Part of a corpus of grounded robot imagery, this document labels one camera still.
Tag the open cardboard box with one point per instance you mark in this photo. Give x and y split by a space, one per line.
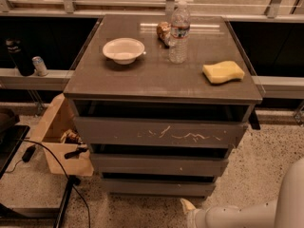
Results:
50 132

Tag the brown crumpled snack bag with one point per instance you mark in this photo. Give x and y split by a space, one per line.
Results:
163 32

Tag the black metal stand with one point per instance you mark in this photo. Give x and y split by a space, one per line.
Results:
21 183

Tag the black tool in box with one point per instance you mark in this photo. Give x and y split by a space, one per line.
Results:
75 153

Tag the grey top drawer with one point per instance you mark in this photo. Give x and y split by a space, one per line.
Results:
160 124

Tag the grey drawer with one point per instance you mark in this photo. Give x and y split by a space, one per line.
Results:
160 124
158 185
159 160

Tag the grey bottom drawer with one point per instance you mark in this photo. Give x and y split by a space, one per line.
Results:
158 185

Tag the clear plastic water bottle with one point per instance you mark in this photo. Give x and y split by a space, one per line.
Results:
179 33

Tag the grey drawer cabinet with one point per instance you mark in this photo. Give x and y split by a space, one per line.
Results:
152 77

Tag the grey middle drawer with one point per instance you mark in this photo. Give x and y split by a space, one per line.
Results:
159 160

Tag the white bowl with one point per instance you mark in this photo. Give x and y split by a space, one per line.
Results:
123 51

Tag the yellow sponge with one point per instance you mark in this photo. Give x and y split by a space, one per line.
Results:
223 72

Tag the silver drink can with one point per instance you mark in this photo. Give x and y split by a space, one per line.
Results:
40 66

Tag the black thermos bottle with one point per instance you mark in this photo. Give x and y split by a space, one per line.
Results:
19 57

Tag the black power adapter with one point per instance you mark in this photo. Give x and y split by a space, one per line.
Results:
28 153

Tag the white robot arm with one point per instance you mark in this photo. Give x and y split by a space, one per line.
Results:
287 211

